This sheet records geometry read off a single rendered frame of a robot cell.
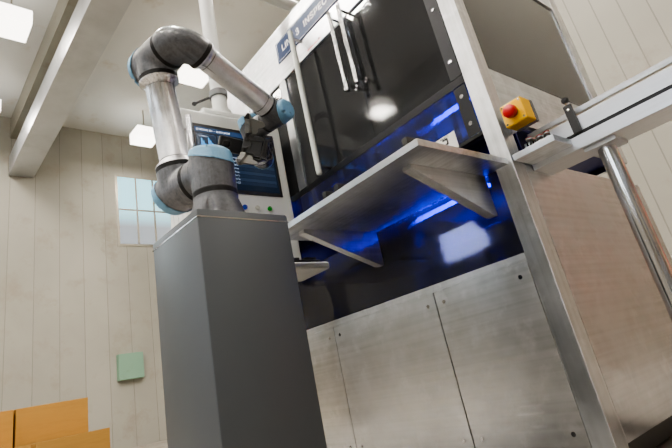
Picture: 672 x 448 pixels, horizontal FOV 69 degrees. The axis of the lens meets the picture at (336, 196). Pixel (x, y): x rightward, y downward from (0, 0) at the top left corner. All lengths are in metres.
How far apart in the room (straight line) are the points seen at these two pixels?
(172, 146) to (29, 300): 8.60
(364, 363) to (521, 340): 0.67
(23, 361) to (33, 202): 2.81
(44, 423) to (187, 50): 3.66
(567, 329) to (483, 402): 0.36
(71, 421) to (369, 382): 3.21
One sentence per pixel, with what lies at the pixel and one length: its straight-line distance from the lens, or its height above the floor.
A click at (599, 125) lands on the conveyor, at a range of 1.55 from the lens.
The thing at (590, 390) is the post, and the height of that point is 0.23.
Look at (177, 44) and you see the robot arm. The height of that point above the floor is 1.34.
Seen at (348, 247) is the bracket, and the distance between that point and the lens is 1.73.
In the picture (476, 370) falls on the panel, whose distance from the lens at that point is 1.61.
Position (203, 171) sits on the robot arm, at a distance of 1.29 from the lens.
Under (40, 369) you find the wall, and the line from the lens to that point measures 9.77.
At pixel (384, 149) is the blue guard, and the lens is 1.86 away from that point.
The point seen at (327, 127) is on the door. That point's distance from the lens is 2.16.
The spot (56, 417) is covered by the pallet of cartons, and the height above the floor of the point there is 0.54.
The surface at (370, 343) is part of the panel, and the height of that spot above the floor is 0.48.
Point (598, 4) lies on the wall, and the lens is 5.63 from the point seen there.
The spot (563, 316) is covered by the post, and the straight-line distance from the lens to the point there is 1.45.
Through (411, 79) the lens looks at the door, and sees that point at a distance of 1.84.
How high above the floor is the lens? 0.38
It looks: 20 degrees up
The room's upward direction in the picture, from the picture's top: 12 degrees counter-clockwise
